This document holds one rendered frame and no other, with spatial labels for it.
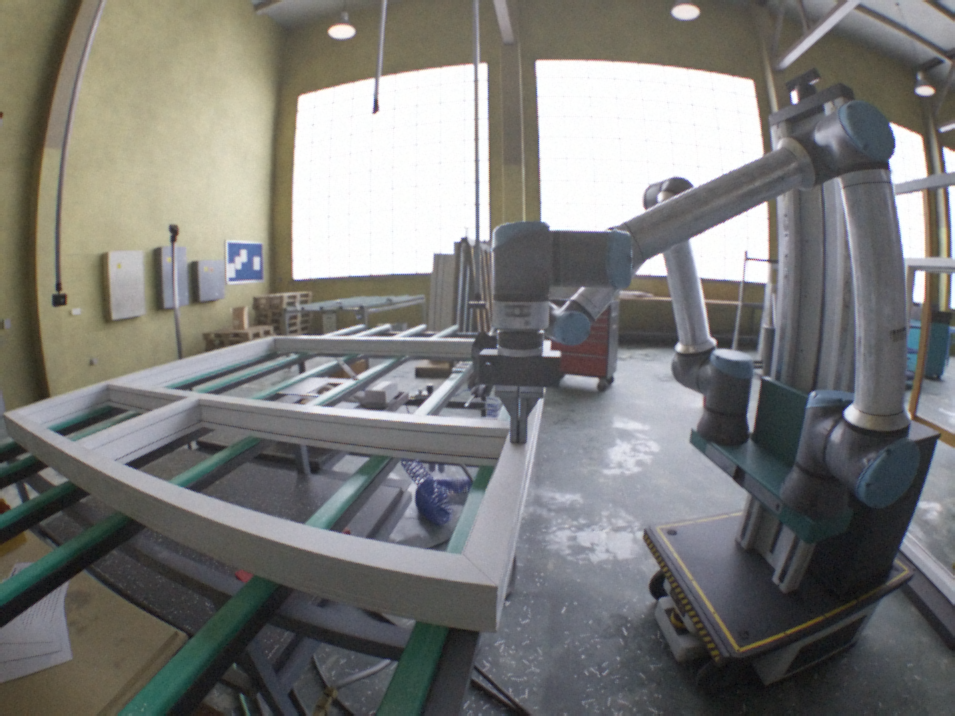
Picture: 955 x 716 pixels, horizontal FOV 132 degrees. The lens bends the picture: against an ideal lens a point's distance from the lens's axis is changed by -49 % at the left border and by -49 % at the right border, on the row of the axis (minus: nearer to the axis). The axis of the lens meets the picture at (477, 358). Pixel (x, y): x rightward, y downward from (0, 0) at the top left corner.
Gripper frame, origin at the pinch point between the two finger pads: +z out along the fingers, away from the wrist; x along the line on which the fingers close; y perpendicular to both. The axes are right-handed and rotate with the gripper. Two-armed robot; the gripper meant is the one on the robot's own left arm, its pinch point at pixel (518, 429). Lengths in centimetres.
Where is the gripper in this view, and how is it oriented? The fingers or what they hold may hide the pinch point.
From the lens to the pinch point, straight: 70.7
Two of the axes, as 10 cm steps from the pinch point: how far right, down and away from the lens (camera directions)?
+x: 9.8, 0.3, -2.0
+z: 0.1, 9.8, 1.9
